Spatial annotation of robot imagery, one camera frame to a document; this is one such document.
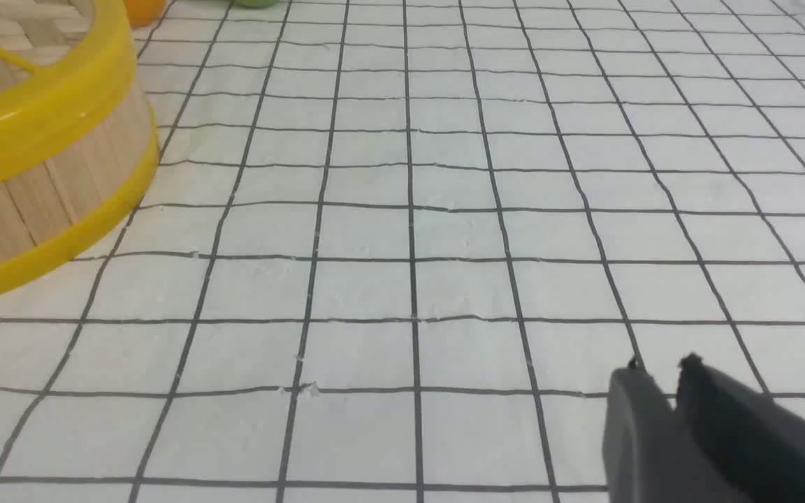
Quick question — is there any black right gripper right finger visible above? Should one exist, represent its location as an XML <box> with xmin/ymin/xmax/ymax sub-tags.
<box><xmin>676</xmin><ymin>353</ymin><xmax>805</xmax><ymax>502</ymax></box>

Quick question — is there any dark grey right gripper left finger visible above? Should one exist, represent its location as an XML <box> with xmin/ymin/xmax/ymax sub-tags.
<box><xmin>602</xmin><ymin>358</ymin><xmax>750</xmax><ymax>502</ymax></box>

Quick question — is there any woven steamer lid yellow rim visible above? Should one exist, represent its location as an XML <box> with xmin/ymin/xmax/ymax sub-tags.
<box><xmin>0</xmin><ymin>1</ymin><xmax>153</xmax><ymax>182</ymax></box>

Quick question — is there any bamboo steamer basket yellow rim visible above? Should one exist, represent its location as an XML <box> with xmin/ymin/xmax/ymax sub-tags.
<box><xmin>0</xmin><ymin>82</ymin><xmax>159</xmax><ymax>294</ymax></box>

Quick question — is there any white black grid tablecloth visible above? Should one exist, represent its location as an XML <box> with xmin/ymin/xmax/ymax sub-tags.
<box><xmin>0</xmin><ymin>1</ymin><xmax>805</xmax><ymax>502</ymax></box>

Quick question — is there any green toy watermelon ball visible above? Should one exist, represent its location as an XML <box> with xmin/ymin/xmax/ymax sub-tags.
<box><xmin>234</xmin><ymin>0</ymin><xmax>279</xmax><ymax>9</ymax></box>

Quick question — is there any orange toy pear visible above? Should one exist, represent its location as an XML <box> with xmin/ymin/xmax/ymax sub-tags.
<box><xmin>123</xmin><ymin>0</ymin><xmax>167</xmax><ymax>29</ymax></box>

